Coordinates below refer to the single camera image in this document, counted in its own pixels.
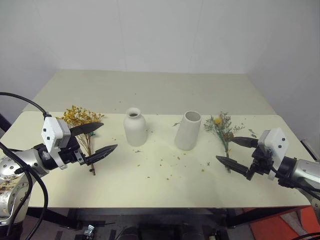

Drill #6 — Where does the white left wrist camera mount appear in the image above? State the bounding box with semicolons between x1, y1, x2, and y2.
41;116;72;170

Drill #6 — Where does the white narrow-neck bottle vase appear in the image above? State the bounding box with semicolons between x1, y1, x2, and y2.
123;107;148;147

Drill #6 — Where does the yellow dried flower sprig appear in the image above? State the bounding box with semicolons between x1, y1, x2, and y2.
55;104;106;176

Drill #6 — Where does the green and yellow flower sprig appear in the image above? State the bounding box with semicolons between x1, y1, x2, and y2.
203;111;246;173

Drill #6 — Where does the orange box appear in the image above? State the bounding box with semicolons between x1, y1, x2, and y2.
249;205;320;240

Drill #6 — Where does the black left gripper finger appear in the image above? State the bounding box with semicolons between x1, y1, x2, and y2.
82;143;118;166
68;122;105;138

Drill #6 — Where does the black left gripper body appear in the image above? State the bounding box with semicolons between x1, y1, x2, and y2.
57;136;87;166

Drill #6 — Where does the white cylinder vase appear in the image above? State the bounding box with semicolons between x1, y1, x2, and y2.
174;110;202;151

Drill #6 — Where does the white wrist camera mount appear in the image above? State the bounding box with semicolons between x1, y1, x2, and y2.
257;127;290;181
41;116;72;170

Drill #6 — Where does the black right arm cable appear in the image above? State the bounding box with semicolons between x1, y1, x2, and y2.
270;164;320;193

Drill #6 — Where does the black table frame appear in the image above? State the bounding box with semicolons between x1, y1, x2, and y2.
24;205;311;230

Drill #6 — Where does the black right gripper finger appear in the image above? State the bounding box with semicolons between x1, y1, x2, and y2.
231;136;259;150
215;155;253;181

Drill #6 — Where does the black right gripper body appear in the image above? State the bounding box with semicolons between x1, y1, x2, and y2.
249;147;274;176

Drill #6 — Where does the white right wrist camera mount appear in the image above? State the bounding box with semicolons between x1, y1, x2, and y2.
257;127;290;181

